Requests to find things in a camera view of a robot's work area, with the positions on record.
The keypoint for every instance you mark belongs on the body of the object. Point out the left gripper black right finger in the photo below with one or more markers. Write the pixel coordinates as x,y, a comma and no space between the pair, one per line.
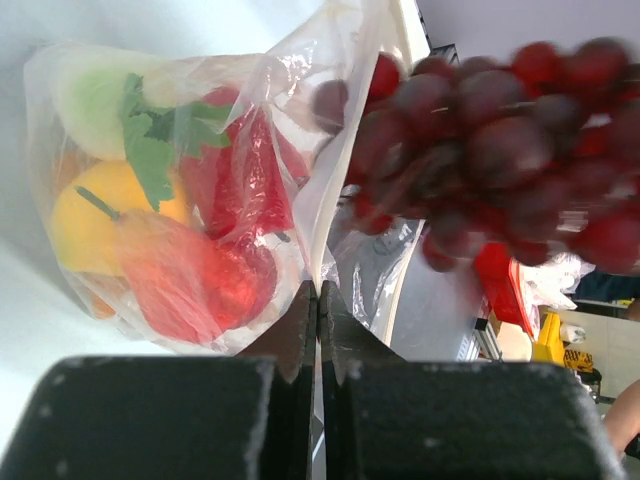
389,418

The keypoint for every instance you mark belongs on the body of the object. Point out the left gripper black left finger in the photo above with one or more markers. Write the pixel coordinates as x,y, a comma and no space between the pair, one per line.
247,416

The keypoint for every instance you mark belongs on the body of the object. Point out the red apple toy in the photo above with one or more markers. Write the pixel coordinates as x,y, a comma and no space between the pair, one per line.
182,281

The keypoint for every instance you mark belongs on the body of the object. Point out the red bell pepper toy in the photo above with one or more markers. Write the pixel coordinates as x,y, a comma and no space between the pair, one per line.
238,189

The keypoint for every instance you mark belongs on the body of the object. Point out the clear zip top bag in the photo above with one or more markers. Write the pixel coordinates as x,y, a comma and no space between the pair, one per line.
313,84

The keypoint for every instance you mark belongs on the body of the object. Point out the yellow orange fruit toy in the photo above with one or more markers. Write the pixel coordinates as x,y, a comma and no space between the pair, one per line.
85,239

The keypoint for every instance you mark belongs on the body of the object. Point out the dark purple grape bunch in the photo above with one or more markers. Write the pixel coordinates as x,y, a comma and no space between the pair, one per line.
540,155

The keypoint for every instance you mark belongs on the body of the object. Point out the white radish toy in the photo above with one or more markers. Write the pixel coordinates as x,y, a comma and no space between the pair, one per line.
93,101

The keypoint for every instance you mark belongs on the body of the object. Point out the person forearm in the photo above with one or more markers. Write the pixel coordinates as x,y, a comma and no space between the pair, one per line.
622,419

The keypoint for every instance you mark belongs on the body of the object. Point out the crumpled clear plastic bag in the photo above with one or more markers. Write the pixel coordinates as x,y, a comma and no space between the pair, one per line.
550,284

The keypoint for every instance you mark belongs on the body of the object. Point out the yellow container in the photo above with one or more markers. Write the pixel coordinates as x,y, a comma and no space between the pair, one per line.
550,347

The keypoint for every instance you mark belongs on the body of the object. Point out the red storage bin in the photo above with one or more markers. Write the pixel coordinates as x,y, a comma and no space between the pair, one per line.
498,274

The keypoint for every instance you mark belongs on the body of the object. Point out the green leaf toy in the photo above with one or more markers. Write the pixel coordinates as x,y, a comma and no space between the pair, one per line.
155,138

